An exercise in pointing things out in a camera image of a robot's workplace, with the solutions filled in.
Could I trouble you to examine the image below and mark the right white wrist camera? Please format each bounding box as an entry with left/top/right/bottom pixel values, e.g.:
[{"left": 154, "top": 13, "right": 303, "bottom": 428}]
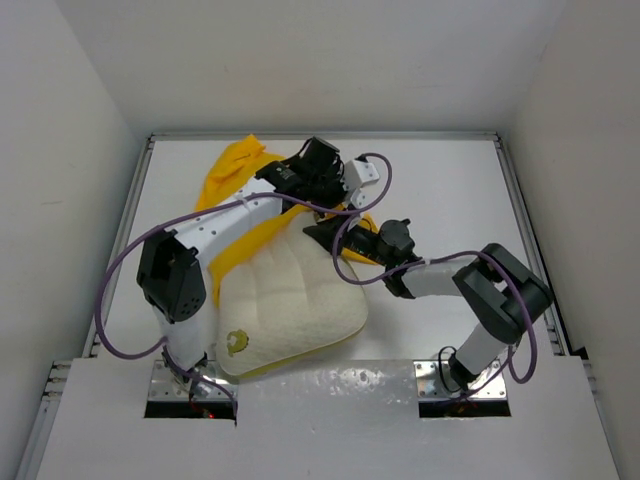
[{"left": 347, "top": 188, "right": 369, "bottom": 210}]

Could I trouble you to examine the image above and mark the yellow pillowcase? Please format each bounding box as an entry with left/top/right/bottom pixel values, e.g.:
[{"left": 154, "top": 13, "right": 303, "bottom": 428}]
[{"left": 193, "top": 132, "right": 381, "bottom": 307}]

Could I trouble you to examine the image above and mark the metal base plate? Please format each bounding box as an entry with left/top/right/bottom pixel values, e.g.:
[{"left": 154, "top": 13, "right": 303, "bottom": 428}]
[
  {"left": 414, "top": 359, "right": 508, "bottom": 402},
  {"left": 147, "top": 360, "right": 238, "bottom": 402}
]

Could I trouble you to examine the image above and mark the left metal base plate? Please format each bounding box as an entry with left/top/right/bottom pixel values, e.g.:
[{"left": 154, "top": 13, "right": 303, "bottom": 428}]
[{"left": 147, "top": 360, "right": 238, "bottom": 402}]

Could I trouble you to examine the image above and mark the purple cable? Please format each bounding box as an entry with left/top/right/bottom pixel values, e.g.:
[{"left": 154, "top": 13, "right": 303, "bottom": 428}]
[
  {"left": 94, "top": 192, "right": 361, "bottom": 416},
  {"left": 332, "top": 152, "right": 538, "bottom": 401}
]

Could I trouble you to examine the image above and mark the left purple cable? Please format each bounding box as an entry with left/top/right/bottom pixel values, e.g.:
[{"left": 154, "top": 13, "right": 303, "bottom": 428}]
[{"left": 94, "top": 192, "right": 361, "bottom": 416}]

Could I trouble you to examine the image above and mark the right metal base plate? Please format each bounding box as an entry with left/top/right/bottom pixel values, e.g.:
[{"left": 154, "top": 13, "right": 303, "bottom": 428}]
[{"left": 414, "top": 359, "right": 508, "bottom": 402}]

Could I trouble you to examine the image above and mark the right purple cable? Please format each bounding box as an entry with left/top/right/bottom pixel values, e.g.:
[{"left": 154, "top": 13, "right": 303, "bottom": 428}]
[{"left": 332, "top": 152, "right": 538, "bottom": 401}]

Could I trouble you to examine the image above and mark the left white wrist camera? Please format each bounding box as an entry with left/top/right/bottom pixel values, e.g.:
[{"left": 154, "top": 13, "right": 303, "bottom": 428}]
[{"left": 342, "top": 159, "right": 380, "bottom": 191}]

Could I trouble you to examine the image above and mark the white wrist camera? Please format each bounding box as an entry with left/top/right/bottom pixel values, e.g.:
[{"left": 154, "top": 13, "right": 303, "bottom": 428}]
[
  {"left": 342, "top": 159, "right": 380, "bottom": 191},
  {"left": 347, "top": 188, "right": 369, "bottom": 210}
]

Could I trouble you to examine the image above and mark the cream pillow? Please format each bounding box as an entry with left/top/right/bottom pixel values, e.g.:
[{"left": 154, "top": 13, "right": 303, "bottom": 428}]
[{"left": 210, "top": 213, "right": 368, "bottom": 378}]

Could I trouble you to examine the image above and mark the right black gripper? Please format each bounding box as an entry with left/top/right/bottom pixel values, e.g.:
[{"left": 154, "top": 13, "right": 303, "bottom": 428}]
[{"left": 307, "top": 206, "right": 395, "bottom": 268}]

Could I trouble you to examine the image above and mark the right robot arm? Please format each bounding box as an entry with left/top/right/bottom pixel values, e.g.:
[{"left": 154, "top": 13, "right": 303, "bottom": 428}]
[{"left": 303, "top": 216, "right": 554, "bottom": 396}]

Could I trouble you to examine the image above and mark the aluminium table frame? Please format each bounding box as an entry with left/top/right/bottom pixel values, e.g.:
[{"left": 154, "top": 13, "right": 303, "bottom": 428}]
[{"left": 26, "top": 132, "right": 616, "bottom": 479}]

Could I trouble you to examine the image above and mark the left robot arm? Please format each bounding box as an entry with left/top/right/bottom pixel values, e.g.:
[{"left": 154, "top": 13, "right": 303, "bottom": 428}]
[{"left": 136, "top": 135, "right": 358, "bottom": 380}]

